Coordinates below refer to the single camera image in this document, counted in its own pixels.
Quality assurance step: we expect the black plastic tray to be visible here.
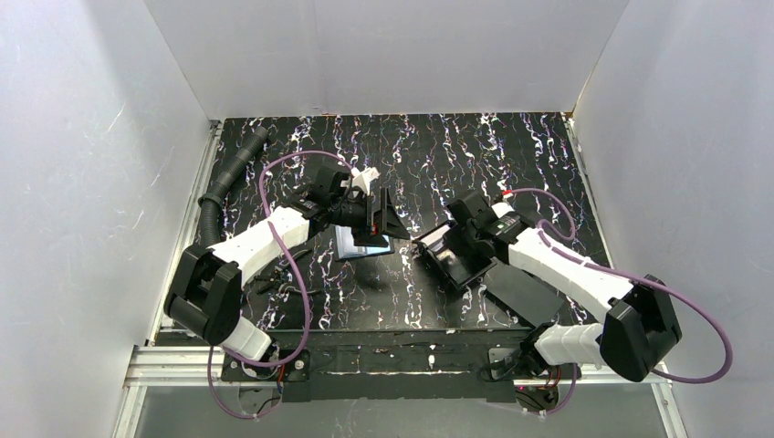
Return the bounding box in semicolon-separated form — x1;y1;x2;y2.
412;220;497;292

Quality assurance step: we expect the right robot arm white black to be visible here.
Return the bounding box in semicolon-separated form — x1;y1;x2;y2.
447;193;683;382

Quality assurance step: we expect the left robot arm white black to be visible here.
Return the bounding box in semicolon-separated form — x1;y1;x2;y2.
163;166;411;367

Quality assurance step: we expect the black tray lid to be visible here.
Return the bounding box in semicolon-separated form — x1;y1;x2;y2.
483;265;563;328

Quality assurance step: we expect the black pliers tool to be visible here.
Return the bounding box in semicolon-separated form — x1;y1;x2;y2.
248;257;300;296

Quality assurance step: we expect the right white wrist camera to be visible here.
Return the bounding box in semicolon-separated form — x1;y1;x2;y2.
491;190;515;218

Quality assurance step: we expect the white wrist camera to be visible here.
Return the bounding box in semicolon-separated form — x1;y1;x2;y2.
491;190;515;218
350;167;380;196

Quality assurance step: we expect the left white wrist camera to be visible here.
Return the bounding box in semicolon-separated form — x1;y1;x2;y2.
350;167;380;196

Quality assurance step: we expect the black corrugated hose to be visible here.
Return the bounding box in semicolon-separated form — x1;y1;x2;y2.
197;126;271;249

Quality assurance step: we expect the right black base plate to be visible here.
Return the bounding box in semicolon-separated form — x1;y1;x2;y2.
479;347;582;386

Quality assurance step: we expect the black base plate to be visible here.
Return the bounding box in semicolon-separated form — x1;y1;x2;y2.
220;347;311;383
479;347;582;386

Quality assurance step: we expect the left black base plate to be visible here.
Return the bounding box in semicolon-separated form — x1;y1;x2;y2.
220;347;311;383

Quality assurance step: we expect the aluminium frame rail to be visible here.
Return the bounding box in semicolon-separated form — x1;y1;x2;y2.
113;343;686;437

